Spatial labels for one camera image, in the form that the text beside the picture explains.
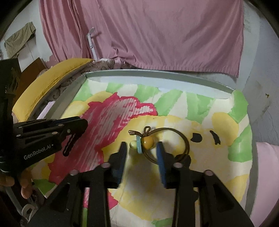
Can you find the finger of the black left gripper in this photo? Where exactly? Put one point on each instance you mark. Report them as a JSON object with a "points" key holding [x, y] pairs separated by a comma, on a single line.
{"points": [[67, 126], [70, 145]]}

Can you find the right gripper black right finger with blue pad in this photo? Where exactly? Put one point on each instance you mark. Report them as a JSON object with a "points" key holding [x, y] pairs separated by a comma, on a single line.
{"points": [[177, 175]]}

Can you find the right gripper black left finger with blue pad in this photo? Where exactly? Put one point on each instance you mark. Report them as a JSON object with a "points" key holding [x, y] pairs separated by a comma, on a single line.
{"points": [[107, 175]]}

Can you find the person's left hand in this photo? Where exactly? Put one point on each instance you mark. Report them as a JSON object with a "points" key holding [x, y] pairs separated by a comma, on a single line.
{"points": [[25, 181]]}

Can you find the yellow pillow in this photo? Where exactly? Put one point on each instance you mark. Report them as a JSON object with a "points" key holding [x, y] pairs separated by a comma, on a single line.
{"points": [[23, 108]]}

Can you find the brown wooden headboard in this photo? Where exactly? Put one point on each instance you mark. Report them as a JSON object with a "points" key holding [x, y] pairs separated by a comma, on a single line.
{"points": [[28, 76]]}

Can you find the grey shallow box tray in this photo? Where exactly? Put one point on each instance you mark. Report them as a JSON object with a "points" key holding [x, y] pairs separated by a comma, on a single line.
{"points": [[152, 82]]}

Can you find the pink bed sheet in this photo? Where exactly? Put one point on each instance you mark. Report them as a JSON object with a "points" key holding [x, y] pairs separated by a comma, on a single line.
{"points": [[266, 199]]}

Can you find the olive hanging cloth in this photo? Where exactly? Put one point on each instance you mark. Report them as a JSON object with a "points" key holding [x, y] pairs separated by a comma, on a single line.
{"points": [[16, 42]]}

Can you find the pink curtain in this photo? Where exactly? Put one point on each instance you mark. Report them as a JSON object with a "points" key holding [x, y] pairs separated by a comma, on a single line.
{"points": [[199, 36]]}

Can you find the white window handle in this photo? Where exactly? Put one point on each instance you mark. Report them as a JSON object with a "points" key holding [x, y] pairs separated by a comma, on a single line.
{"points": [[91, 43]]}

